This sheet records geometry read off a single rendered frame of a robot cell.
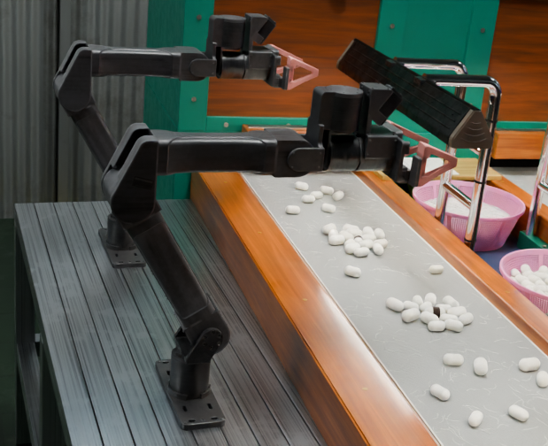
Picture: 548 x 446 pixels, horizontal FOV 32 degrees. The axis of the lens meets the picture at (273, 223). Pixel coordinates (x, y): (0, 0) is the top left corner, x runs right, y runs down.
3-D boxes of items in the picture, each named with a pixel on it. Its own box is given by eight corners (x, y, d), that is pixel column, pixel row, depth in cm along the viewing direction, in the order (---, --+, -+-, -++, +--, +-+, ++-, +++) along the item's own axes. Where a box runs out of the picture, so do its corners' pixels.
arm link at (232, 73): (243, 43, 203) (212, 42, 201) (251, 49, 198) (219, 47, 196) (240, 75, 205) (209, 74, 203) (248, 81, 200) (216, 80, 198)
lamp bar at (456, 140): (451, 149, 169) (458, 108, 166) (335, 68, 224) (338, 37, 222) (492, 149, 171) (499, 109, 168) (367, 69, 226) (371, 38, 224)
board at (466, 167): (382, 180, 238) (382, 175, 238) (360, 161, 252) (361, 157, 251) (501, 180, 248) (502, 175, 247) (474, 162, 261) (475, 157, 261)
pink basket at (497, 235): (496, 266, 217) (503, 227, 213) (389, 234, 229) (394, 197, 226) (533, 234, 238) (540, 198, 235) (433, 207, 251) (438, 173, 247)
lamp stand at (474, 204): (391, 288, 201) (423, 75, 185) (358, 249, 219) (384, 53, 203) (474, 285, 206) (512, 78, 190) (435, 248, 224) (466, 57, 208)
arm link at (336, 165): (355, 121, 150) (313, 121, 148) (370, 132, 145) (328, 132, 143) (349, 164, 153) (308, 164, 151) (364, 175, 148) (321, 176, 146)
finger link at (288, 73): (312, 51, 206) (270, 49, 202) (324, 58, 199) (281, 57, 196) (308, 82, 208) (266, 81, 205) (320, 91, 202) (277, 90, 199)
